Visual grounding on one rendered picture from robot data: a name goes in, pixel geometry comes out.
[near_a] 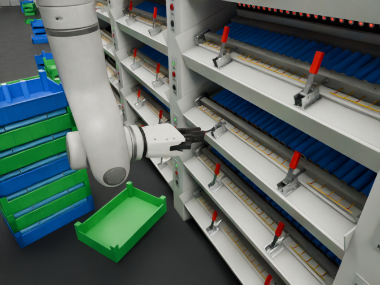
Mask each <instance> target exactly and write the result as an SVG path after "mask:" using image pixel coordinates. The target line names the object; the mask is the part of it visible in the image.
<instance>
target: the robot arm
mask: <svg viewBox="0 0 380 285"><path fill-rule="evenodd" d="M36 2H37V5H38V9H39V12H40V15H41V19H42V22H43V25H44V28H45V32H46V36H47V39H48V42H49V45H50V49H51V53H52V55H53V58H54V62H55V65H56V68H57V71H58V75H59V78H60V80H61V83H62V87H63V90H64V93H65V95H66V98H67V101H68V104H69V107H70V109H71V112H72V115H73V118H74V121H75V124H76V126H77V130H78V131H74V132H68V133H67V134H66V151H67V158H68V162H69V165H70V168H71V169H72V170H81V169H91V171H92V174H93V176H94V178H95V179H96V180H97V181H98V182H99V183H100V184H102V185H104V186H106V187H116V186H118V185H120V184H122V183H123V182H124V181H125V180H126V178H127V177H128V174H129V170H130V162H131V161H137V160H141V158H144V157H146V158H164V157H174V156H181V155H183V154H184V152H183V151H182V149H188V150H190V149H191V144H192V143H198V142H203V140H204V136H205V131H204V130H201V128H200V127H194V128H187V129H186V128H175V127H174V126H172V125H171V124H155V125H151V126H145V127H138V126H136V125H134V126H132V125H129V126H124V125H123V121H122V117H121V114H120V111H119V108H118V105H117V102H116V99H115V97H114V94H113V91H112V89H111V86H110V82H109V77H108V74H107V68H106V61H105V55H104V51H103V45H102V39H101V33H100V28H99V23H98V18H97V13H96V7H95V3H94V0H36ZM185 138H186V139H185Z"/></svg>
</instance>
